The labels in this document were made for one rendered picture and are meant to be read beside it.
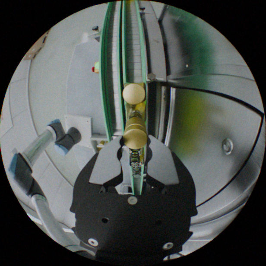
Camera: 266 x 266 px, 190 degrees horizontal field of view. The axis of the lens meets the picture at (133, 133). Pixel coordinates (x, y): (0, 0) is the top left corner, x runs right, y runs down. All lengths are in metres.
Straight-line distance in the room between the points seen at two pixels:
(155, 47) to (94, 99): 0.49
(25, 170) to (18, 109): 3.34
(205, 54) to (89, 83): 0.61
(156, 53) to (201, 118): 0.37
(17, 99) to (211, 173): 3.92
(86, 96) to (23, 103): 3.36
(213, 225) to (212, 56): 0.30
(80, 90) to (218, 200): 0.76
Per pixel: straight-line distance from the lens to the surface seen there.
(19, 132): 3.65
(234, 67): 0.17
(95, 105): 0.62
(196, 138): 0.19
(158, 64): 0.45
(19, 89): 3.90
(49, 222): 0.34
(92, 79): 0.62
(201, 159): 0.18
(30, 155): 0.48
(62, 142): 0.64
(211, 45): 0.23
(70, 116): 0.74
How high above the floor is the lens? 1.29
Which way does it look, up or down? 61 degrees down
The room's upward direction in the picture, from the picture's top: 175 degrees counter-clockwise
